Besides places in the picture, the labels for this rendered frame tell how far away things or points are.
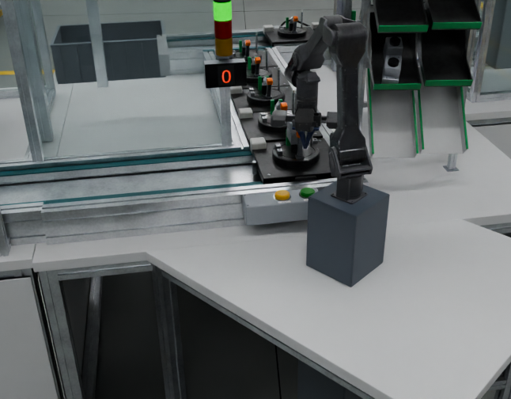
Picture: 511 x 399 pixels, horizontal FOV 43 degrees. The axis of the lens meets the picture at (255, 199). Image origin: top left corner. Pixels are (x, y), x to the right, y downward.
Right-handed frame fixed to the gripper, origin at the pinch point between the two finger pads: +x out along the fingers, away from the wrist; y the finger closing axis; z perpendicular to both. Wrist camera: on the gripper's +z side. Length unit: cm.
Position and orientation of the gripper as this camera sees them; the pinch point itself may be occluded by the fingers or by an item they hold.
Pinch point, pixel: (305, 136)
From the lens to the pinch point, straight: 177.4
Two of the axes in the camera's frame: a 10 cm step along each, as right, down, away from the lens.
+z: -1.3, 4.9, -8.6
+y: 9.9, 0.5, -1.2
